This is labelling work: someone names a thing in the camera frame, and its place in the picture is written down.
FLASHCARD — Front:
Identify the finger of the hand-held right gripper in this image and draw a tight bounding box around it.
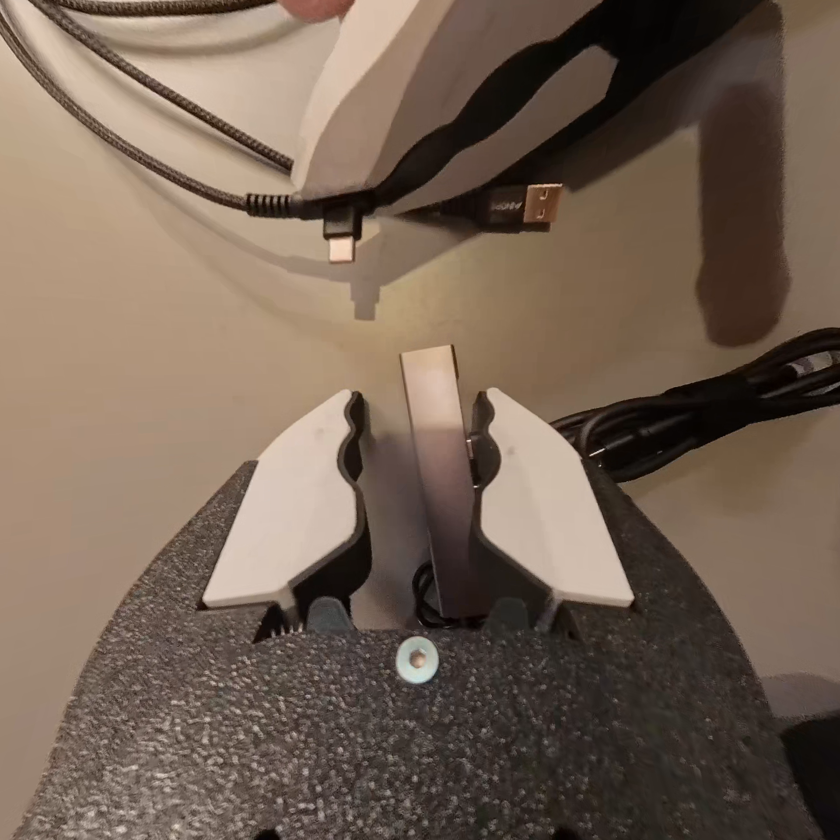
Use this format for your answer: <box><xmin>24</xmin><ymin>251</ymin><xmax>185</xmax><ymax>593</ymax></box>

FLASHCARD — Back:
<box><xmin>377</xmin><ymin>45</ymin><xmax>619</xmax><ymax>219</ymax></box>
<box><xmin>290</xmin><ymin>0</ymin><xmax>605</xmax><ymax>201</ymax></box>

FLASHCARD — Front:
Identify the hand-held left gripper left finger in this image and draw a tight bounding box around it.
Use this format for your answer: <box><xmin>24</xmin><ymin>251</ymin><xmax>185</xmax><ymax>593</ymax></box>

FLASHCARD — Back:
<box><xmin>202</xmin><ymin>388</ymin><xmax>374</xmax><ymax>610</ymax></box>

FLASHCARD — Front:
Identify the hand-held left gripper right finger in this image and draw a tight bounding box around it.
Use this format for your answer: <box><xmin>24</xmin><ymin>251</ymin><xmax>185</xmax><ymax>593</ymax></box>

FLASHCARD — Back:
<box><xmin>469</xmin><ymin>387</ymin><xmax>636</xmax><ymax>609</ymax></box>

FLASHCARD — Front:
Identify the grey usb hub with cable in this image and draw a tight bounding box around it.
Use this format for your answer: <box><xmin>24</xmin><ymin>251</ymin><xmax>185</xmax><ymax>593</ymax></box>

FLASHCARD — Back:
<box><xmin>399</xmin><ymin>343</ymin><xmax>492</xmax><ymax>621</ymax></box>

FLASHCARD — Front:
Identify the black braided usb-c cable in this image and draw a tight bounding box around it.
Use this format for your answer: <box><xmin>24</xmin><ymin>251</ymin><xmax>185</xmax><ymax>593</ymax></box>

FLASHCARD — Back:
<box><xmin>0</xmin><ymin>0</ymin><xmax>565</xmax><ymax>266</ymax></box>

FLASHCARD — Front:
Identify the person's right hand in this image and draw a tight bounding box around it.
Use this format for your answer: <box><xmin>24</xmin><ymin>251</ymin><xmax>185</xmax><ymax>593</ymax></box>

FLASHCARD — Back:
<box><xmin>276</xmin><ymin>0</ymin><xmax>357</xmax><ymax>25</ymax></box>

